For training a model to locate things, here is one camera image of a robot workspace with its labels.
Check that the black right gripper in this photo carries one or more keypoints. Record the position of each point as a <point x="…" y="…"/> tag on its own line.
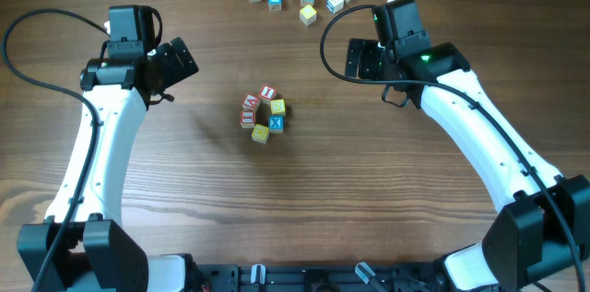
<point x="369" y="50"/>

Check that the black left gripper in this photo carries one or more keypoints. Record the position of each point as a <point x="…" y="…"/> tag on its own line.
<point x="180" y="64"/>

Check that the red A wooden block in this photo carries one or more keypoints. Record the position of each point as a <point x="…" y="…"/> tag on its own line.
<point x="251" y="102"/>

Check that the red I wooden block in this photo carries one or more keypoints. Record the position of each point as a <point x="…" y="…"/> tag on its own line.
<point x="267" y="94"/>
<point x="248" y="119"/>

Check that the yellow S wooden block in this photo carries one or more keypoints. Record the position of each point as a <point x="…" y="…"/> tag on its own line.
<point x="278" y="107"/>

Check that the blue-sided picture wooden block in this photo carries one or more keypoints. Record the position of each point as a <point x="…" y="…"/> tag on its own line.
<point x="276" y="124"/>

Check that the yellow top wooden block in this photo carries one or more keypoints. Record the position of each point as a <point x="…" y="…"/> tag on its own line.
<point x="260" y="133"/>

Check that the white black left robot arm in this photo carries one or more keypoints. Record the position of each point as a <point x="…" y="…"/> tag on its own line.
<point x="81" y="245"/>

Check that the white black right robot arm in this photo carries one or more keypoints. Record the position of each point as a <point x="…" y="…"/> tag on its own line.
<point x="542" y="223"/>

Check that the plain picture wooden block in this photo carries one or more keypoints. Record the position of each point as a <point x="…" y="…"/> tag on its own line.
<point x="334" y="6"/>

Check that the yellow-sided wooden block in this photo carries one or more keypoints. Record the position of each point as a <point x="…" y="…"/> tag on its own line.
<point x="308" y="15"/>

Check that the blue wooden block left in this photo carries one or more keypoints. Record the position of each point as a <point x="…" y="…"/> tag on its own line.
<point x="274" y="5"/>

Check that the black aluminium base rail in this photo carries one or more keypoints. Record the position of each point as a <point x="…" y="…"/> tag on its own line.
<point x="410" y="277"/>

